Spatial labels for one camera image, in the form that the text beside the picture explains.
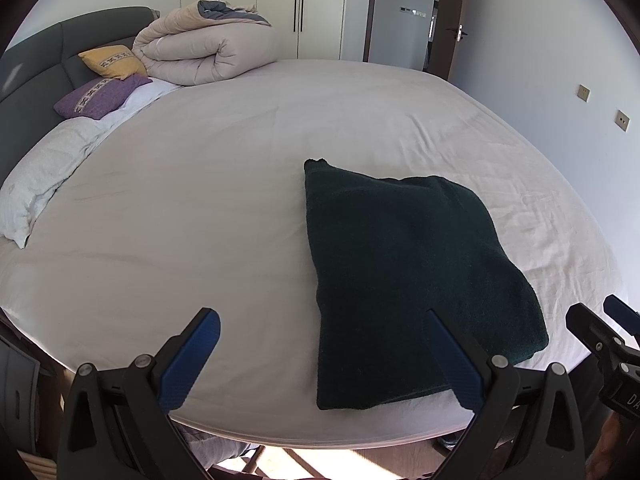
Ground purple patterned pillow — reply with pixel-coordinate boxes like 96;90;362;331
53;74;153;121

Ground person's right hand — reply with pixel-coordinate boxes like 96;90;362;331
587;410;633;480

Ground white pillow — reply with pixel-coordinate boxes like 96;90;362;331
0;117;109;250
100;77;186;127

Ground bed with white sheet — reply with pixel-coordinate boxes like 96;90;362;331
0;58;630;450

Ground yellow patterned pillow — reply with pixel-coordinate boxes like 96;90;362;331
78;45;149;81

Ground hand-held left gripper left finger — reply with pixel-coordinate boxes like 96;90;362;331
56;307;221;480

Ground grey padded headboard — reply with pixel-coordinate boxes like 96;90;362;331
0;6;162;126

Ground rolled beige duvet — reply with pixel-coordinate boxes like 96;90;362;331
132;0;281;87

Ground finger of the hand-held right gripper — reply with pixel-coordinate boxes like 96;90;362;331
603;295;640;338
566;302;633;368

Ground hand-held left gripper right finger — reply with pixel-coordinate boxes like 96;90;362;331
424;309;587;480

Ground grey nightstand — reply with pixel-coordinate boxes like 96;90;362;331
0;330;57;467

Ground brown door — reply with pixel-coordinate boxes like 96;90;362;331
439;0;472;82

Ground brown door frame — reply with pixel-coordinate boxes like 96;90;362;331
366;0;446;73

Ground white wardrobe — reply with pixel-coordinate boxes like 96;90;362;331
180;0;375;64

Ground dark green sweater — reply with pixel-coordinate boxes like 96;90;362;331
303;158;549;411

